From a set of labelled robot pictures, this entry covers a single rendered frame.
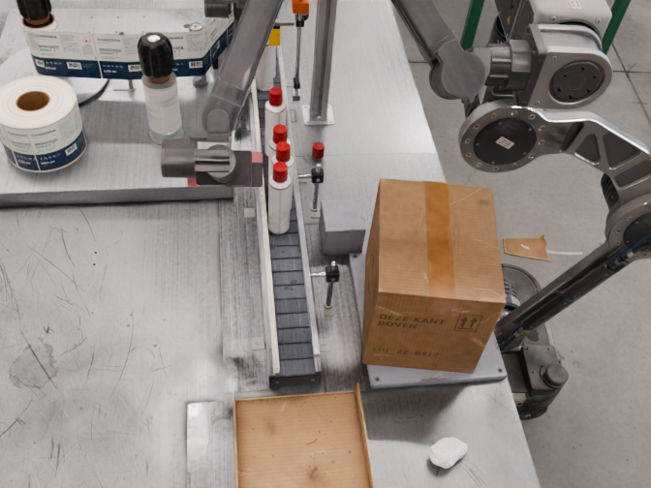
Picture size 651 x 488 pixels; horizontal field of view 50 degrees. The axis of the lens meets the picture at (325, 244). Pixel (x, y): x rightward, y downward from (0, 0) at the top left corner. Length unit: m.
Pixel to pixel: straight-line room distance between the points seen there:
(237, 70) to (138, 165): 0.72
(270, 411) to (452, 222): 0.54
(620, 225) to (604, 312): 1.04
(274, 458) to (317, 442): 0.09
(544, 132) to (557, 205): 1.58
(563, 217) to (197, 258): 1.88
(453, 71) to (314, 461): 0.78
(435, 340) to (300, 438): 0.33
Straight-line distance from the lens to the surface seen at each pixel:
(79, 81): 2.13
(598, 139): 1.69
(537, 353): 2.34
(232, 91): 1.19
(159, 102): 1.82
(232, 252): 1.71
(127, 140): 1.93
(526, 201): 3.17
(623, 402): 2.72
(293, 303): 1.56
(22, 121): 1.82
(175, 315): 1.61
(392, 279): 1.32
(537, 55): 1.23
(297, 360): 1.48
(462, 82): 1.21
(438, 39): 1.23
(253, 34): 1.21
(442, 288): 1.32
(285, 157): 1.59
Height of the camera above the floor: 2.16
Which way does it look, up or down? 50 degrees down
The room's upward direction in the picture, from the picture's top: 6 degrees clockwise
